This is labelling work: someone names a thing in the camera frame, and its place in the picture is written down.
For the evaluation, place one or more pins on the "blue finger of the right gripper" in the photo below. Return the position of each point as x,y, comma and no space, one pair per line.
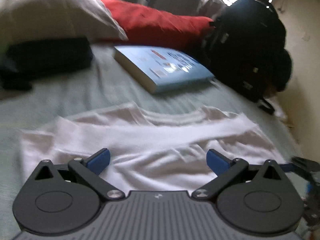
289,167

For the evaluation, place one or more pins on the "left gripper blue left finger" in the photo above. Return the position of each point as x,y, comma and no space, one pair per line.
87,171

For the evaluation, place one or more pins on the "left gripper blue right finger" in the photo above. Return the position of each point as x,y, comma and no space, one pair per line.
228,172

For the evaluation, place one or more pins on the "white printed sweatshirt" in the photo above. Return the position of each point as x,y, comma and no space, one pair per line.
149,151

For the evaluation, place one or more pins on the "green quilted bed cover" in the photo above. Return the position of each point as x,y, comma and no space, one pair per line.
105,84

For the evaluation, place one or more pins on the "light blue book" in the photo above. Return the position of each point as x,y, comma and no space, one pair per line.
159,69

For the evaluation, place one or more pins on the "black backpack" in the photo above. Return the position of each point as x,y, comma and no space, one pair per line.
245,50

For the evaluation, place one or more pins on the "black folded cloth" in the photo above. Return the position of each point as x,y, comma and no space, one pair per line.
28,61

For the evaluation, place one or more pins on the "red blanket roll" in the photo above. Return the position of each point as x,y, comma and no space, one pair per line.
146,26

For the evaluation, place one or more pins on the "grey pillow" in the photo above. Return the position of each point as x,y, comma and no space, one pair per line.
31,20

